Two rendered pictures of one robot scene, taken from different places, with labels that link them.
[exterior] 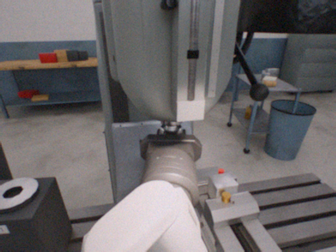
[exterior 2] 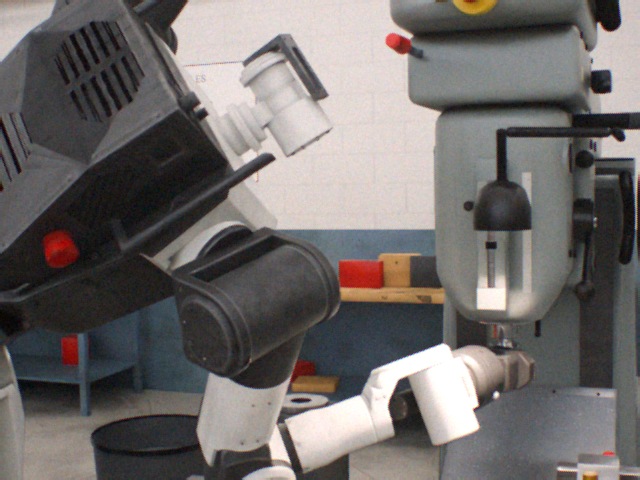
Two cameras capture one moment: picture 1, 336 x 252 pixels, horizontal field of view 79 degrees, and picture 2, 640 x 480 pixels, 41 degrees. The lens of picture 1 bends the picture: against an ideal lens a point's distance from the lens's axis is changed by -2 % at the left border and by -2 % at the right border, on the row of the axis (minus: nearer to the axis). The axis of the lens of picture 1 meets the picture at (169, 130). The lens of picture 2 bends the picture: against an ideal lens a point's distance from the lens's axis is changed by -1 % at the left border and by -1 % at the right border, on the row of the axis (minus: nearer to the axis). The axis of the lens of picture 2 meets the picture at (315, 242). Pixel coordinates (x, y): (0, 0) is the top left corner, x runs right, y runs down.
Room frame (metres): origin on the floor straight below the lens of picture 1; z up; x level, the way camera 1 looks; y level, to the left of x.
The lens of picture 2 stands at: (-0.88, -0.46, 1.52)
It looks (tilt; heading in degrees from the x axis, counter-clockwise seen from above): 4 degrees down; 32
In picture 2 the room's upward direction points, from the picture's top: 1 degrees counter-clockwise
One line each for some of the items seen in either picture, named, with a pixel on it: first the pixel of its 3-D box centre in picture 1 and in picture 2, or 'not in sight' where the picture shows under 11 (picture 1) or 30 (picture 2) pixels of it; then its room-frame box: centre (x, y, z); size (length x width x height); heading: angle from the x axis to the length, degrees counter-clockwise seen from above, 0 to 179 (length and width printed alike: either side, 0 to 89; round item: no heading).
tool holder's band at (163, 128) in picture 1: (171, 128); (504, 346); (0.39, 0.00, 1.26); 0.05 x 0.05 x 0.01
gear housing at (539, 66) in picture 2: not in sight; (507, 77); (0.44, 0.00, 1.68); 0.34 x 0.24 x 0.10; 12
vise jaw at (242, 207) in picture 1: (231, 209); not in sight; (0.37, -0.16, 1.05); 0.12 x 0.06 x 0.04; 104
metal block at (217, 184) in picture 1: (221, 188); (598, 478); (0.42, -0.14, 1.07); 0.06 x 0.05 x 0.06; 104
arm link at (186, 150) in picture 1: (170, 164); (481, 374); (0.30, 0.00, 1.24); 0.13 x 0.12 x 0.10; 88
